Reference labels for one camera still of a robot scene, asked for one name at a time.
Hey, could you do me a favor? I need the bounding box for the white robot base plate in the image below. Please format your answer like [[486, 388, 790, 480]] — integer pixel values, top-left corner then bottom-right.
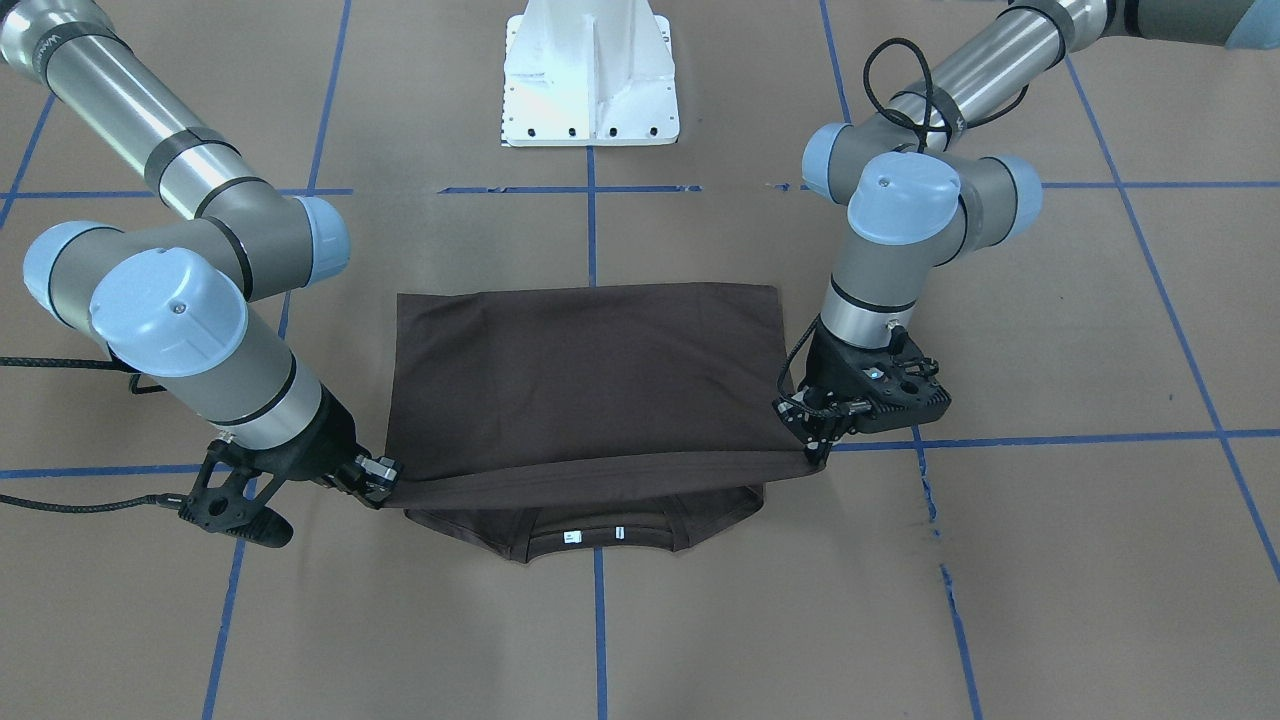
[[500, 1, 681, 147]]

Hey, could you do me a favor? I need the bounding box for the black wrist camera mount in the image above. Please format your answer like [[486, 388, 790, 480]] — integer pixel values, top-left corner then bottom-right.
[[852, 325, 952, 434], [178, 439, 294, 548]]

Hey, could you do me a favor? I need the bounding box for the brown paper table cover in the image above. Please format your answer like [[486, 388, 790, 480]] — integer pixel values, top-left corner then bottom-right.
[[1, 1, 1279, 719]]

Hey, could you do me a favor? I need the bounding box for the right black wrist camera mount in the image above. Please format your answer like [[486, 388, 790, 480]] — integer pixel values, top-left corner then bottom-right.
[[178, 439, 294, 548]]

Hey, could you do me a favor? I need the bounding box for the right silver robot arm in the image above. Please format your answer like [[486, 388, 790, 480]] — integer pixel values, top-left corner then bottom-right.
[[3, 1, 398, 509]]

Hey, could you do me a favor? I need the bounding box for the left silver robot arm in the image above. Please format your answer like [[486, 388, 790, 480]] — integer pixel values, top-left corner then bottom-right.
[[774, 1, 1277, 468]]

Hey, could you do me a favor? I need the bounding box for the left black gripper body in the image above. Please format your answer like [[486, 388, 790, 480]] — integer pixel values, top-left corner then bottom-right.
[[799, 318, 881, 430]]

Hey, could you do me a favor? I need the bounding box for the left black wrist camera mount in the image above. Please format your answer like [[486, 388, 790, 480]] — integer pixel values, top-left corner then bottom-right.
[[852, 325, 952, 434]]

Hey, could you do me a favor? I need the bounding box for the dark brown t-shirt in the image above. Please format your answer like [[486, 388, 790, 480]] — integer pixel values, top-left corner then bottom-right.
[[387, 283, 815, 562]]

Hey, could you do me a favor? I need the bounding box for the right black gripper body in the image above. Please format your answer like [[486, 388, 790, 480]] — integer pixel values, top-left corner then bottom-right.
[[265, 389, 369, 486]]

